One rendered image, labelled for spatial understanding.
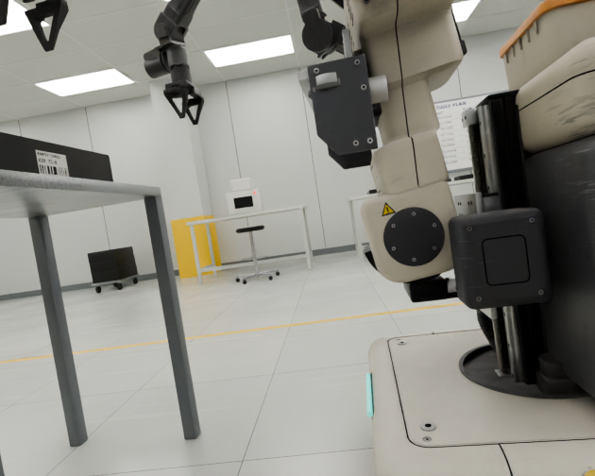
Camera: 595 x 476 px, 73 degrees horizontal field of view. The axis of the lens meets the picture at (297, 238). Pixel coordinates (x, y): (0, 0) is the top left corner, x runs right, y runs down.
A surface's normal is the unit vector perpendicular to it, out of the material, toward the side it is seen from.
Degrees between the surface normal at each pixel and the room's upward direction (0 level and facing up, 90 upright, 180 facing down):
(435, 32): 90
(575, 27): 92
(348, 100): 90
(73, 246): 90
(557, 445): 6
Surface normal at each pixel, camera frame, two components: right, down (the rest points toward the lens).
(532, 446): -0.16, -0.98
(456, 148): -0.08, 0.06
